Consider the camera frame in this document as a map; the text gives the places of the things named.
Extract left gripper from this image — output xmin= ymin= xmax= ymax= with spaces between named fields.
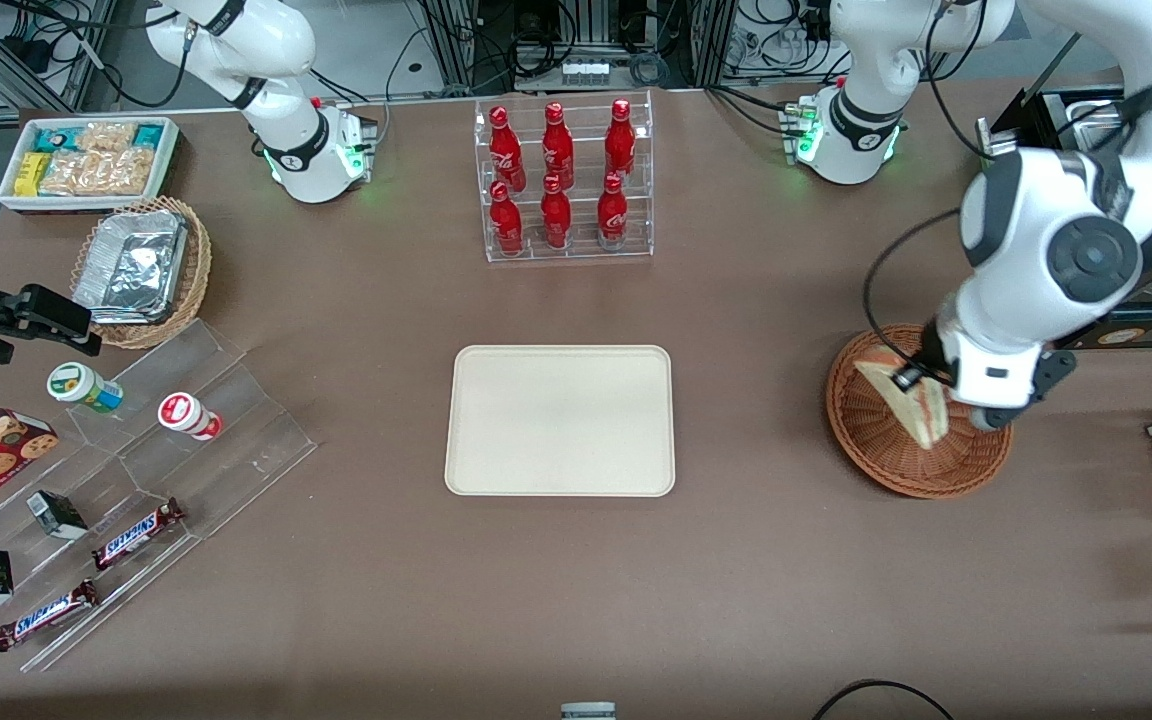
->
xmin=890 ymin=320 xmax=1078 ymax=433

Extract triangular sandwich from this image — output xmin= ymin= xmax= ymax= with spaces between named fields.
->
xmin=854 ymin=357 xmax=953 ymax=452

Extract round brown wicker basket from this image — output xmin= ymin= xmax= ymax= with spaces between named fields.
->
xmin=826 ymin=323 xmax=1014 ymax=499

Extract oval wicker basket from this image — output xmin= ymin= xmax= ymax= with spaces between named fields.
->
xmin=70 ymin=196 xmax=213 ymax=350

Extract beige rectangular tray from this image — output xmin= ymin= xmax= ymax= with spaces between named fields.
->
xmin=444 ymin=345 xmax=677 ymax=498

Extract green lid yogurt cup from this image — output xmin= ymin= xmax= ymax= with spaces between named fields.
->
xmin=46 ymin=362 xmax=125 ymax=415

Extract aluminium foil containers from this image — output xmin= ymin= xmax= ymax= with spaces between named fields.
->
xmin=73 ymin=210 xmax=188 ymax=325

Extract white snack bin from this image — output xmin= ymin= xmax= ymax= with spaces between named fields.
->
xmin=0 ymin=116 xmax=181 ymax=215

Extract yellow snack packet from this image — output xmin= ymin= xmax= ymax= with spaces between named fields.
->
xmin=14 ymin=152 xmax=53 ymax=198

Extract clear bag of crackers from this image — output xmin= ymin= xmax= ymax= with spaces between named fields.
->
xmin=39 ymin=146 xmax=156 ymax=197

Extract red lid yogurt cup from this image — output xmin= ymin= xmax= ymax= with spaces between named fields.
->
xmin=157 ymin=392 xmax=224 ymax=442

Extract clear acrylic tiered display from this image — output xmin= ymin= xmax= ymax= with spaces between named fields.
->
xmin=0 ymin=319 xmax=318 ymax=674

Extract snickers chocolate bar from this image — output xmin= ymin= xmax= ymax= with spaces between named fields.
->
xmin=0 ymin=579 xmax=101 ymax=653
xmin=92 ymin=498 xmax=185 ymax=572

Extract black machine yellow control panel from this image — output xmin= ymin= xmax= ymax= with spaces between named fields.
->
xmin=974 ymin=85 xmax=1152 ymax=350

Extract red cola bottle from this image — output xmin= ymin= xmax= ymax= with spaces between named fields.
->
xmin=540 ymin=175 xmax=574 ymax=251
xmin=596 ymin=172 xmax=630 ymax=249
xmin=488 ymin=106 xmax=527 ymax=193
xmin=489 ymin=181 xmax=525 ymax=256
xmin=541 ymin=102 xmax=576 ymax=190
xmin=603 ymin=98 xmax=637 ymax=181

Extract clear acrylic bottle rack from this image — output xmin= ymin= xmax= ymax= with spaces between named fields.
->
xmin=474 ymin=90 xmax=655 ymax=263

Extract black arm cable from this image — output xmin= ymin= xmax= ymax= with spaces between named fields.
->
xmin=861 ymin=208 xmax=969 ymax=387

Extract black cable on table edge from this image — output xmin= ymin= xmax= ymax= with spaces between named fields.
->
xmin=813 ymin=679 xmax=956 ymax=720

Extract aluminium frame rack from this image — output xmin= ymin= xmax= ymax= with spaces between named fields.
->
xmin=414 ymin=0 xmax=739 ymax=93

